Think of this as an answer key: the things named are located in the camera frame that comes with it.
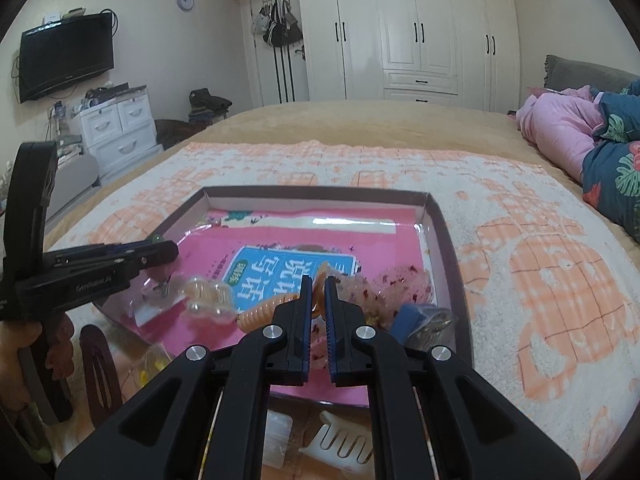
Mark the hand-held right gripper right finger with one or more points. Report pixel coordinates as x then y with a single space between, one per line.
334 355

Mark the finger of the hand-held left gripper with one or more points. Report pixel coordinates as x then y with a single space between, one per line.
117 249
155 257

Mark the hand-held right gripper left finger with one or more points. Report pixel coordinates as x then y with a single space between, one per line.
299 355

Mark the clear plastic packet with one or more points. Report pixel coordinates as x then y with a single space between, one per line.
157 302

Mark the clear pearl hair clip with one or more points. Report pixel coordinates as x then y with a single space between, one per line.
206 297

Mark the blue box of hairpins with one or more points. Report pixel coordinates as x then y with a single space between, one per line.
406 321

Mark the shallow brown cardboard box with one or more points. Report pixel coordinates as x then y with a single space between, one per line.
450 280

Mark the person's left hand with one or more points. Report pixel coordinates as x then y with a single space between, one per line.
20 337

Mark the grey bench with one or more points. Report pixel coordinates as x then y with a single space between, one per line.
70 182

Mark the brown hair clip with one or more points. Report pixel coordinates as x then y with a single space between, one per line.
100 365

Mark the white translucent packet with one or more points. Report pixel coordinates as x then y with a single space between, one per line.
277 435

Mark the white hair claw clip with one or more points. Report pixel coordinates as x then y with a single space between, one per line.
327 442

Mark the small yellow hair accessory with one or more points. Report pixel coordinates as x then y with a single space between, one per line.
147 367

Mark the pink book with blue label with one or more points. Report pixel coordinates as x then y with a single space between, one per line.
280 245

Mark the white drawer cabinet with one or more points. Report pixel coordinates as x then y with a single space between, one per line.
120 127

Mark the black device on cabinet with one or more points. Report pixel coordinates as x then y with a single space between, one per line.
107 92

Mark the pile of dark clothes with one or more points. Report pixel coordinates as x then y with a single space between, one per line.
210 105

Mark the white door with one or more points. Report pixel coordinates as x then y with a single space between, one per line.
255 75

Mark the peach and white blanket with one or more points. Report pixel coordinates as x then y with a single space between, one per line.
525 260

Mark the hanging bags on door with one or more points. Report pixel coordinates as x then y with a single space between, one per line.
277 27

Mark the pink quilt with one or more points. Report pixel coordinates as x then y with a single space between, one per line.
555 130

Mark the blue floral quilt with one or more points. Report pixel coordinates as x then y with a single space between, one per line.
617 180

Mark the white glossy wardrobe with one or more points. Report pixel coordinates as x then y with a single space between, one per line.
400 25

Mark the black wall television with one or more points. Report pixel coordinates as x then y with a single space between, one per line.
65 55

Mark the round wall clock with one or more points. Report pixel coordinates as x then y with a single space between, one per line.
186 1

